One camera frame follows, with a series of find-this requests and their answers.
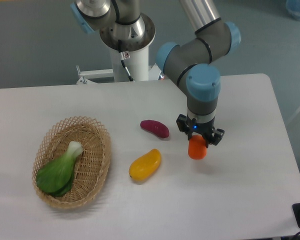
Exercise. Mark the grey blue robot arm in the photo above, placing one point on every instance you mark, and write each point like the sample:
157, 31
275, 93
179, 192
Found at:
188, 66

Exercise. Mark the blue plastic bag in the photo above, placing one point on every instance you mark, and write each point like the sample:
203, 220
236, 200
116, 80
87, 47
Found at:
293, 8

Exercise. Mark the woven wicker basket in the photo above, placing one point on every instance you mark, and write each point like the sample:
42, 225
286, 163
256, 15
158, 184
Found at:
91, 166

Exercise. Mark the orange fruit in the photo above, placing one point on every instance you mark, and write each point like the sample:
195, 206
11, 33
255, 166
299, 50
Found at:
197, 149

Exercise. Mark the green bok choy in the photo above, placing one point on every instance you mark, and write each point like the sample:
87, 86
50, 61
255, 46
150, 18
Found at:
57, 176

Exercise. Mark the yellow mango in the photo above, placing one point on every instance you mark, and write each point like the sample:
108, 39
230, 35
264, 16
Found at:
145, 166

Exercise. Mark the white metal base bracket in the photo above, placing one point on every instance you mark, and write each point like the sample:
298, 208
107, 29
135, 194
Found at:
97, 74

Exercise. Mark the purple sweet potato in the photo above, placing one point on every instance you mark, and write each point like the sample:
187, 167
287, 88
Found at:
155, 127

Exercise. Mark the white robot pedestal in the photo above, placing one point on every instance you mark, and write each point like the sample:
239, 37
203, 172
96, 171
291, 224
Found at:
129, 41

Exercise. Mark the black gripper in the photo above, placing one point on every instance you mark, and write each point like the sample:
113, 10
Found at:
211, 135

